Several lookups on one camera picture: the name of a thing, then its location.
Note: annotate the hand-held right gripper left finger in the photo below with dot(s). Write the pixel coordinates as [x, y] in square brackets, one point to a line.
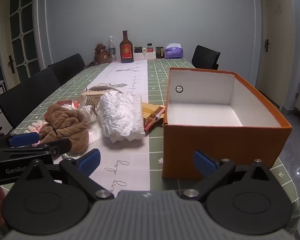
[90, 161]

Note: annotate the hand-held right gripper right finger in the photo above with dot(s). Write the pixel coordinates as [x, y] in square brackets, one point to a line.
[204, 162]

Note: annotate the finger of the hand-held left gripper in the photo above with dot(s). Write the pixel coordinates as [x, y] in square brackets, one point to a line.
[25, 138]
[62, 145]

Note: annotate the orange cardboard box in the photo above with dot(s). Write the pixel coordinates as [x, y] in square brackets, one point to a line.
[215, 150]

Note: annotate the pink and white fluffy cloth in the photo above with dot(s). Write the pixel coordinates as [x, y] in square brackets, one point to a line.
[38, 124]

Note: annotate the white plastic bag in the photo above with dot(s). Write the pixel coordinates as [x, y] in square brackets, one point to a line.
[88, 113]

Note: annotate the white plastic pack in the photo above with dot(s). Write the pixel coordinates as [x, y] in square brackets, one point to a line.
[120, 115]

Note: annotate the yellow striped packet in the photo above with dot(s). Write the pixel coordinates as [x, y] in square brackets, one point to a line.
[152, 112]

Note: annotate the white printed table runner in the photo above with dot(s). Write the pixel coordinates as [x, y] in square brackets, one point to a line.
[125, 155]

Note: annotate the black chair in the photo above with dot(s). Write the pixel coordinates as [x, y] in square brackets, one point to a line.
[22, 100]
[205, 57]
[67, 67]

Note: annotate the wooden radio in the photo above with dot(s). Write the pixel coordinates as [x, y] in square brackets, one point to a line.
[92, 101]

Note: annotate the green checked tablecloth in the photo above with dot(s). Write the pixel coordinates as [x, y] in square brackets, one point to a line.
[160, 85]

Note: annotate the brown bear figure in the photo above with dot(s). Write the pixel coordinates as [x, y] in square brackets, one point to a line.
[102, 55]

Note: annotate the clear water bottle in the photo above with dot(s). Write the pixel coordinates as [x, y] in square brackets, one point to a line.
[111, 50]

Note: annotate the glass-paned door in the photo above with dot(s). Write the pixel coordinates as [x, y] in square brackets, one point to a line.
[20, 30]

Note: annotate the brown liquor bottle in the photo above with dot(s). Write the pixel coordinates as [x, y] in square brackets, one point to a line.
[126, 52]

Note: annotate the purple tissue pack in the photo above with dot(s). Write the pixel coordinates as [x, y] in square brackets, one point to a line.
[174, 52]

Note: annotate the tall dark glass jar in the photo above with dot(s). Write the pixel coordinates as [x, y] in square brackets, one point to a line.
[159, 53]

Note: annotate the white box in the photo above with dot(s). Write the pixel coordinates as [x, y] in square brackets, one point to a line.
[145, 56]

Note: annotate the small red-label bottle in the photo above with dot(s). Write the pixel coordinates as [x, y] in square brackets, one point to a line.
[150, 48]

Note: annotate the cream door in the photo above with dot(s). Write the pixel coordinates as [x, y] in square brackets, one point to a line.
[275, 55]

